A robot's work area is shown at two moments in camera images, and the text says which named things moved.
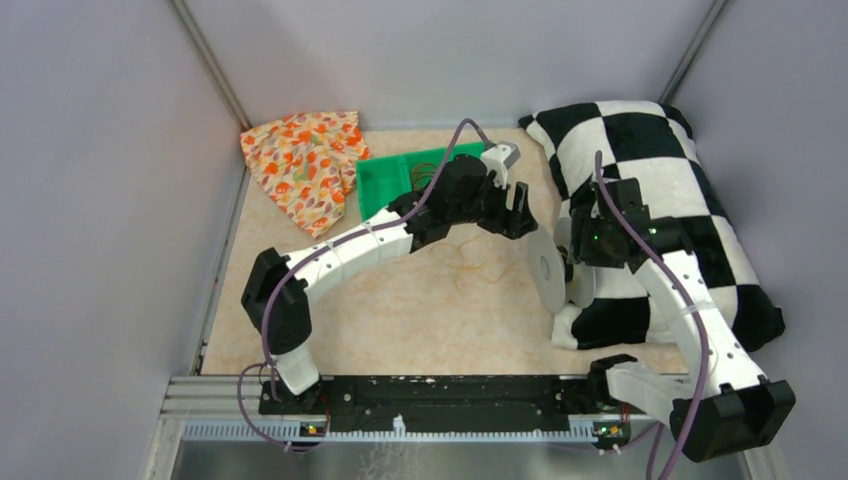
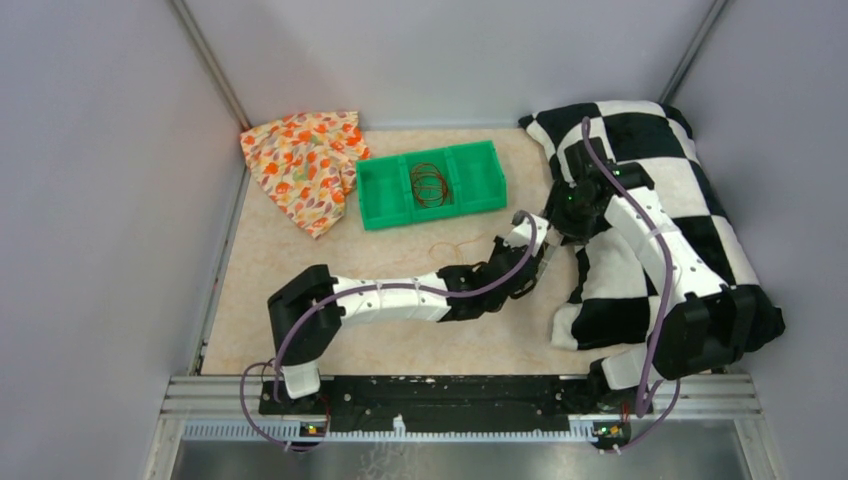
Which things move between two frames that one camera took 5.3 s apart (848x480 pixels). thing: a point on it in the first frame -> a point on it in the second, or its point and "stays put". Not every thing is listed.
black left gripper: (518, 221) -> (499, 246)
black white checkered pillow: (655, 147) stays put
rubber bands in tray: (421, 175) stays put
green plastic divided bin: (380, 180) stays put
